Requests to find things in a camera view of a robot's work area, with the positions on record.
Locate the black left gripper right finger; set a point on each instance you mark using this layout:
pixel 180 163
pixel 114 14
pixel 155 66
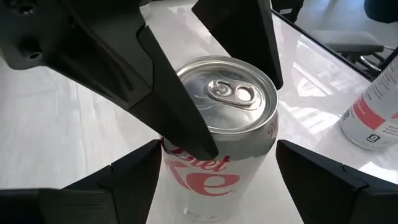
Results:
pixel 326 193

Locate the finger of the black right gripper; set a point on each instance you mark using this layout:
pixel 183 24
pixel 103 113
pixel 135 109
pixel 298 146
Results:
pixel 245 31
pixel 109 56

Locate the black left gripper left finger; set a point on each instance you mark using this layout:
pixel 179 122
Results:
pixel 124 193

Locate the silver Diet Coke can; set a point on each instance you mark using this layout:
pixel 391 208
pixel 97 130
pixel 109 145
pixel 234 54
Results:
pixel 230 118

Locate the Celsius Peach Vibe can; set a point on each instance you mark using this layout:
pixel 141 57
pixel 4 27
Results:
pixel 373 115

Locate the gray office chair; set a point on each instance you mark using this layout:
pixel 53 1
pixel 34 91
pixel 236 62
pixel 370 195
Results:
pixel 345 42

